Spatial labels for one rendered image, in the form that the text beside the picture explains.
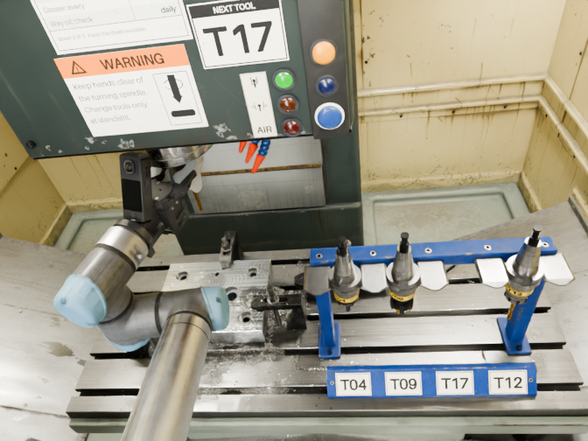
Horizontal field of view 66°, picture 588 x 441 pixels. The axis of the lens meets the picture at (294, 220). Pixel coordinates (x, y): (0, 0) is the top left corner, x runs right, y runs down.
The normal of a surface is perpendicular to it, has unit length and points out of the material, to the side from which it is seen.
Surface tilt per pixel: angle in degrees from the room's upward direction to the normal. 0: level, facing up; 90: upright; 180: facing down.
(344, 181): 90
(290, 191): 91
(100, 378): 0
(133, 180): 62
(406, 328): 0
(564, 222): 24
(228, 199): 89
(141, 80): 90
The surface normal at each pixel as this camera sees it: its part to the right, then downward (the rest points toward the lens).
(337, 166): -0.05, 0.69
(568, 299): -0.52, -0.63
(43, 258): 0.28, -0.68
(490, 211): -0.14, -0.72
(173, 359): 0.11, -0.88
